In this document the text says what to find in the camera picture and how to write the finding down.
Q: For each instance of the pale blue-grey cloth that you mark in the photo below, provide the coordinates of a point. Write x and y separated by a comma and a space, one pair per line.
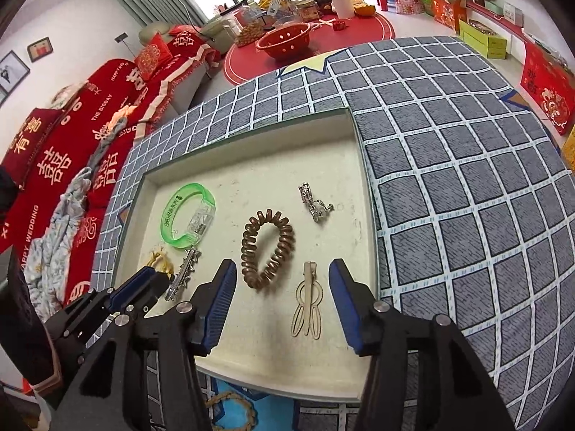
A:
58, 242

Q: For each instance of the grey-green shallow cardboard box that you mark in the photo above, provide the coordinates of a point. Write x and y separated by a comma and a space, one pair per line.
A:
251, 179

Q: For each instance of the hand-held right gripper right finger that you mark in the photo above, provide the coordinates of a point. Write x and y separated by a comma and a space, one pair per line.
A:
346, 312

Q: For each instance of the red sofa cover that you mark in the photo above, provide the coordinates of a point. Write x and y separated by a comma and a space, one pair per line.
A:
67, 143

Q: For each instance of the small white box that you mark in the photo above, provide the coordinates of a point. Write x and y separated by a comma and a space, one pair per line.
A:
513, 13

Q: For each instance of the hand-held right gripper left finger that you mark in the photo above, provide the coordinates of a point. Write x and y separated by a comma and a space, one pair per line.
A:
220, 307

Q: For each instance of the white cup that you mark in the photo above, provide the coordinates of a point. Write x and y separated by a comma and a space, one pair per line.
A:
342, 6

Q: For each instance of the red lettered pillow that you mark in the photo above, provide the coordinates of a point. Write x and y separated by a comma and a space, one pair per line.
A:
27, 143

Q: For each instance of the beige armchair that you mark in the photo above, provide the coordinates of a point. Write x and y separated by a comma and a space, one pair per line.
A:
157, 29

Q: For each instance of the red floral gift box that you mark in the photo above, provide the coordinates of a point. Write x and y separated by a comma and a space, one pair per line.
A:
550, 90

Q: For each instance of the small framed red photo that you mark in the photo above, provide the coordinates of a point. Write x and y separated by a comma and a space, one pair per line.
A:
40, 49

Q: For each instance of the round red rug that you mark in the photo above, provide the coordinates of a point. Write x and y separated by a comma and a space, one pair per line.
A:
359, 36

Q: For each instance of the red plastic colander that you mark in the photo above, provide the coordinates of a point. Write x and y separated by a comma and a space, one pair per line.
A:
285, 40

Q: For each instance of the silver star hair clip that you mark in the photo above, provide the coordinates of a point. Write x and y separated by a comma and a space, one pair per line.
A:
182, 276

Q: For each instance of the red gift bag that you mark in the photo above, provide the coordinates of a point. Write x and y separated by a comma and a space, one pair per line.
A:
447, 13

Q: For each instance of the grey braided cloth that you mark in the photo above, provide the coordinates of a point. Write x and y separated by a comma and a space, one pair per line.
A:
108, 139

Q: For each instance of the silver rhinestone hair clip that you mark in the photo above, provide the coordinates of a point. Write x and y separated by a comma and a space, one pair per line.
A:
314, 206

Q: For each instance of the beige hair clip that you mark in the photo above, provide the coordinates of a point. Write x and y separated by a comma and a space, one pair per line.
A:
309, 278

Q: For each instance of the green gift boxes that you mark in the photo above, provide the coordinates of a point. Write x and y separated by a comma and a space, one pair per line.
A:
483, 40

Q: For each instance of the red wall shelf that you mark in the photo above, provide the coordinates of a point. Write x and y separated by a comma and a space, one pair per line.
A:
494, 15

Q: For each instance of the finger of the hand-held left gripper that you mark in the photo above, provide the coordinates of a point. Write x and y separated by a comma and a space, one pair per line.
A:
152, 294
132, 283

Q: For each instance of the medium framed photo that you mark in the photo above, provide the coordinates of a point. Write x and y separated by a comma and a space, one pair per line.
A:
11, 72

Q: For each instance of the red embroidered pillow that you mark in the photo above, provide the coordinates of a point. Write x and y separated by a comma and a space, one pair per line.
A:
152, 56

